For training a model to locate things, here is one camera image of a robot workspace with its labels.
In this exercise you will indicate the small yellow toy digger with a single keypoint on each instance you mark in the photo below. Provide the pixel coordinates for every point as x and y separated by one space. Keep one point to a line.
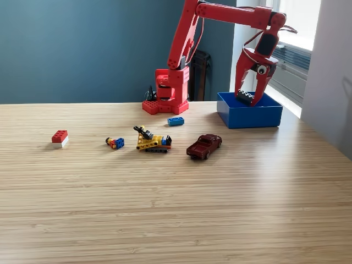
149 141

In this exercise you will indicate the red and white brick stack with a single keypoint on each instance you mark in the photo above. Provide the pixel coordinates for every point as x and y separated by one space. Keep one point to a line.
59 137

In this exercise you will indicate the dark red toy car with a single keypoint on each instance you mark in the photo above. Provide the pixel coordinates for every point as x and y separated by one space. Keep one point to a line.
202 148

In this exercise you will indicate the toy figure red blue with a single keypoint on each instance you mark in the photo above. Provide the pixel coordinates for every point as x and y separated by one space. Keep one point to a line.
118 143

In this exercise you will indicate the grey pleated window blind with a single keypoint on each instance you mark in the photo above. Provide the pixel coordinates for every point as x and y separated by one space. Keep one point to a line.
297 57

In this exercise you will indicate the white window frame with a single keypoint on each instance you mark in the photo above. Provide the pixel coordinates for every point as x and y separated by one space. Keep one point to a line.
291 24

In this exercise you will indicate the dark folded chair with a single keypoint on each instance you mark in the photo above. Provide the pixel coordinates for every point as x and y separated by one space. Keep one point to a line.
202 74

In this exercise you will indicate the flat blue brick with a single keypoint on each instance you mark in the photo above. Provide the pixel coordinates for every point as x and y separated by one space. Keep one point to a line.
176 121

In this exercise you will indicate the blue plastic bin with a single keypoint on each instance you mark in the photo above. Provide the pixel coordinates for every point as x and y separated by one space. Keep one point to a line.
253 118

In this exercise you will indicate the dark grey brick stack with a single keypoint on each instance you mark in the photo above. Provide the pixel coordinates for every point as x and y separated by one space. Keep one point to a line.
245 98

